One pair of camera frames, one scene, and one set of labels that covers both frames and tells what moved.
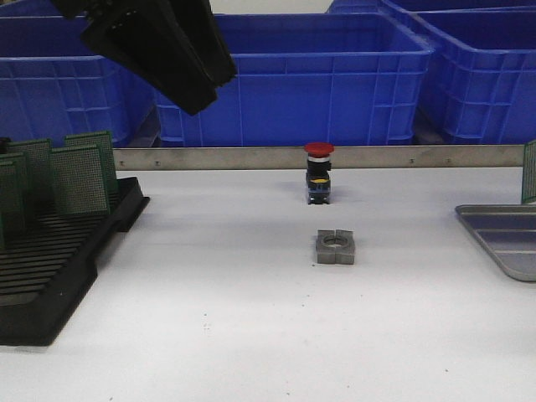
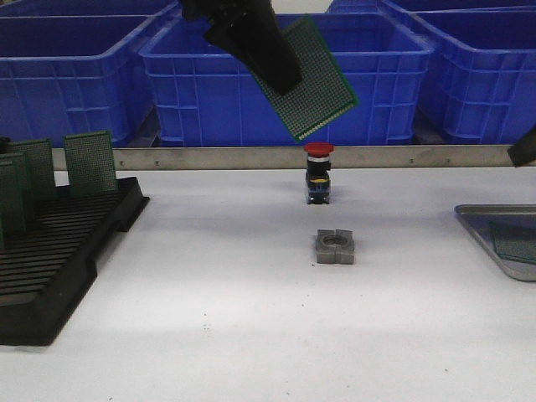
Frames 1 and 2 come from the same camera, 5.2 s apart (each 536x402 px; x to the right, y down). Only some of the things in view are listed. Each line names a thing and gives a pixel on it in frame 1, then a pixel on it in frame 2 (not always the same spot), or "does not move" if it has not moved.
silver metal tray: [509, 233] does not move
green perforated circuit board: [18, 189] does not move
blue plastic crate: [480, 85] does not move
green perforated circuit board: [79, 184] -> [322, 94]
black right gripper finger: [150, 39] -> [250, 30]
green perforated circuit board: [39, 169] does not move
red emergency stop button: [318, 170] does not move
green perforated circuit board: [529, 173] -> [514, 239]
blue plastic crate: [54, 83] does not move
